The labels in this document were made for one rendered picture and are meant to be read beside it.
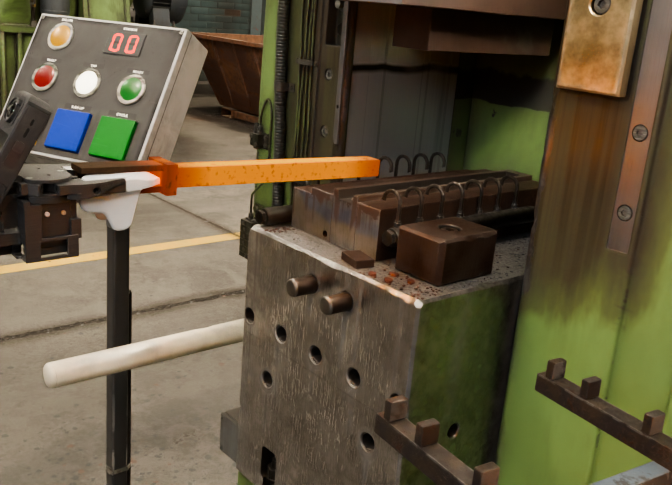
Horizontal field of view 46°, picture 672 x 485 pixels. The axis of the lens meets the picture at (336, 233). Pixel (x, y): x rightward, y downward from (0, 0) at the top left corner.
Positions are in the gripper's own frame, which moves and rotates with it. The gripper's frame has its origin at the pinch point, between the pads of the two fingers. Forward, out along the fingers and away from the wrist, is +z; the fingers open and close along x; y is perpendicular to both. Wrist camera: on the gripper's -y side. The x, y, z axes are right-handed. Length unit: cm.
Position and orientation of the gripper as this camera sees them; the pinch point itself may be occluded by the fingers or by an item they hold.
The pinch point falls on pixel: (144, 172)
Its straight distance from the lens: 87.3
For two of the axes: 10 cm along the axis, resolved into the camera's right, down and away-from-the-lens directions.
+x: 6.2, 2.7, -7.4
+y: -0.8, 9.5, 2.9
